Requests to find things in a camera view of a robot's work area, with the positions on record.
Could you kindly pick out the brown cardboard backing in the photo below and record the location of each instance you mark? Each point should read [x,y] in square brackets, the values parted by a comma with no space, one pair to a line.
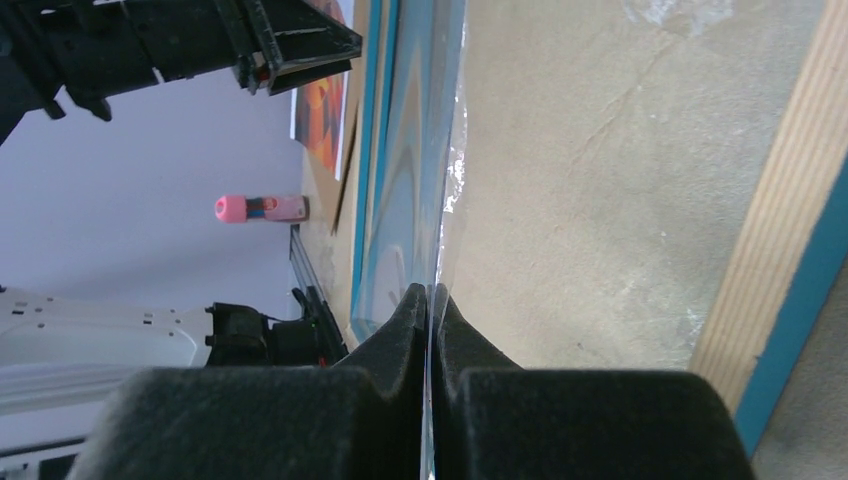
[327,201]

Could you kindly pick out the hot air balloon photo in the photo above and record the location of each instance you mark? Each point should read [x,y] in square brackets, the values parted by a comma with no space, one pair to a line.
[317,120]

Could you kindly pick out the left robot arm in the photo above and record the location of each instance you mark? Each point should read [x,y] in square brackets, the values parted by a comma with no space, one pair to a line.
[102,341]

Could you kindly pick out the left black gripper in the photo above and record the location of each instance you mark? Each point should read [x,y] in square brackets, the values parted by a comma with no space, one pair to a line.
[98,49]

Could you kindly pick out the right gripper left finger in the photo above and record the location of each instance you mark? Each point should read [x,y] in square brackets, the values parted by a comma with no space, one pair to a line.
[359,419]

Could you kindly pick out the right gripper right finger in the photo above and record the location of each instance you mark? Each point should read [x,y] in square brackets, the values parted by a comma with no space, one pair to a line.
[494,419]

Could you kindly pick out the pink glue stick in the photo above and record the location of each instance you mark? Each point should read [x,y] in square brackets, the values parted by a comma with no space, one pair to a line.
[234,209]

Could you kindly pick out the blue wooden picture frame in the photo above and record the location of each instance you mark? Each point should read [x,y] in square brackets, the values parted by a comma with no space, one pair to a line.
[631,184]

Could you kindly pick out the clear acrylic sheet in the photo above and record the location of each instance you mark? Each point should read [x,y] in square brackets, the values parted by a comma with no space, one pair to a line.
[417,166]

